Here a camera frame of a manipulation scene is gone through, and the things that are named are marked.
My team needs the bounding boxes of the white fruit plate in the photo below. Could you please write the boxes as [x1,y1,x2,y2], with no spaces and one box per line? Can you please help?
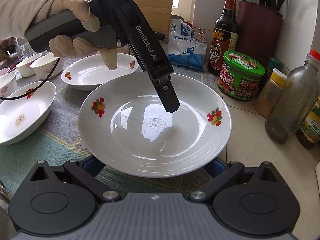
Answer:
[78,73,232,178]
[61,53,139,92]

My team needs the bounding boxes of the white fruit plate back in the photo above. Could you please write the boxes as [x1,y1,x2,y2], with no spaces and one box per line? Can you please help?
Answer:
[61,53,139,92]

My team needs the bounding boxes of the white plate with burnt stain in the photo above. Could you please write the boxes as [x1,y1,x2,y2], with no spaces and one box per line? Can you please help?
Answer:
[1,81,57,145]

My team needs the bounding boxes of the white bowl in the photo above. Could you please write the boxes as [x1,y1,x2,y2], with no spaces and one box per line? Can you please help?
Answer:
[16,53,42,77]
[30,53,64,80]
[0,72,17,98]

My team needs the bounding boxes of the gloved left hand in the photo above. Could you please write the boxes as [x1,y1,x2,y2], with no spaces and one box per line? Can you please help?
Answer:
[1,0,117,70]

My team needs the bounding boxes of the bamboo cutting board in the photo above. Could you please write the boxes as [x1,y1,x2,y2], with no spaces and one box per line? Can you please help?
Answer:
[88,0,173,41]

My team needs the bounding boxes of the white blue salt bag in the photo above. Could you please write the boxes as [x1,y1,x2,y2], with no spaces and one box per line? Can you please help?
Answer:
[167,18,207,72]

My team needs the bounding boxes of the binder clips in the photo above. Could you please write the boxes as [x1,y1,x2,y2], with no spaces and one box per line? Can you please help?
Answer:
[194,28,206,42]

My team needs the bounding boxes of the green lid sauce jar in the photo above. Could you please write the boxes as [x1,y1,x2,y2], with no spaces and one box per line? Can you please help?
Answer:
[217,51,265,101]

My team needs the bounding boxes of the dark vinegar bottle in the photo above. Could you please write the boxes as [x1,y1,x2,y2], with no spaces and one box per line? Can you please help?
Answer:
[207,0,239,76]

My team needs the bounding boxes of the yellow lid spice jar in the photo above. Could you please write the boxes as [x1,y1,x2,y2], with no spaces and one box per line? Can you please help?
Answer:
[254,68,287,118]

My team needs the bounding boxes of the clear glass bottle red cap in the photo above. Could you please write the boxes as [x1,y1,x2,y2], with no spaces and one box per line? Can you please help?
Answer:
[265,49,319,144]

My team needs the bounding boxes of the yellow label oil bottle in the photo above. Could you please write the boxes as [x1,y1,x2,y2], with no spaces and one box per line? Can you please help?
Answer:
[296,97,320,149]

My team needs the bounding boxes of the glass mug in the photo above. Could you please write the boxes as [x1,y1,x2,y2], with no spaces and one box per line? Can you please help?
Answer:
[20,42,37,59]

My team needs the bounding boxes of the steel sink faucet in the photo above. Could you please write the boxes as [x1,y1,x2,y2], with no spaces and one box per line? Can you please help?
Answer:
[0,47,18,62]

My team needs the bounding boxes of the green cap small jar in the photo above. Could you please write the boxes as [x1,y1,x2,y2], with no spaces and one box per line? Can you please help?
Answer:
[266,57,284,79]

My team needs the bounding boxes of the dark red knife block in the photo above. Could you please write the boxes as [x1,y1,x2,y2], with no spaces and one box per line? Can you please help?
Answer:
[235,0,286,67]

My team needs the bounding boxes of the black cable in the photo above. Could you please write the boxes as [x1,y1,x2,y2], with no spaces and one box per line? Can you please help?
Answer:
[0,57,61,101]

